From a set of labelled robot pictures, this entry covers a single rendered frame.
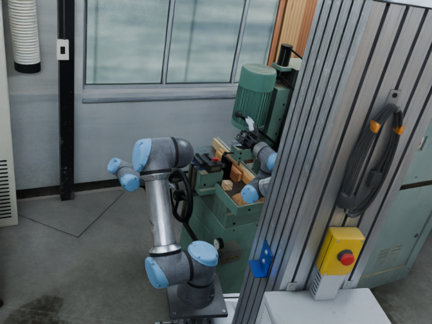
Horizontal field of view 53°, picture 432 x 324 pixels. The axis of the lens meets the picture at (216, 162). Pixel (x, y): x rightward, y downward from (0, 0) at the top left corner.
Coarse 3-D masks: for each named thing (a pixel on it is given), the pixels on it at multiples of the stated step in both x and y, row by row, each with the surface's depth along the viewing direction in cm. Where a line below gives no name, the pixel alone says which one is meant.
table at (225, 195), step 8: (200, 152) 256; (208, 152) 257; (224, 176) 237; (216, 184) 230; (240, 184) 232; (200, 192) 227; (208, 192) 229; (216, 192) 231; (224, 192) 224; (232, 192) 225; (240, 192) 226; (224, 200) 224; (232, 200) 219; (232, 208) 219; (240, 208) 216; (248, 208) 218; (256, 208) 222
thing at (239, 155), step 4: (232, 148) 234; (236, 148) 231; (236, 152) 231; (240, 152) 231; (244, 152) 232; (248, 152) 234; (232, 156) 235; (236, 156) 232; (240, 156) 233; (244, 156) 234; (248, 156) 235; (252, 156) 237; (236, 160) 233; (240, 160) 234
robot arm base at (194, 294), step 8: (184, 288) 166; (192, 288) 164; (200, 288) 164; (208, 288) 166; (184, 296) 167; (192, 296) 165; (200, 296) 165; (208, 296) 167; (192, 304) 166; (200, 304) 166; (208, 304) 169
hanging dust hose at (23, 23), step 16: (16, 0) 247; (32, 0) 252; (16, 16) 252; (32, 16) 256; (16, 32) 256; (32, 32) 259; (16, 48) 261; (32, 48) 264; (16, 64) 267; (32, 64) 268
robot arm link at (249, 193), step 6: (252, 180) 184; (258, 180) 179; (264, 180) 176; (246, 186) 178; (252, 186) 177; (258, 186) 176; (264, 186) 175; (246, 192) 177; (252, 192) 176; (258, 192) 177; (264, 192) 175; (246, 198) 178; (252, 198) 177; (258, 198) 179
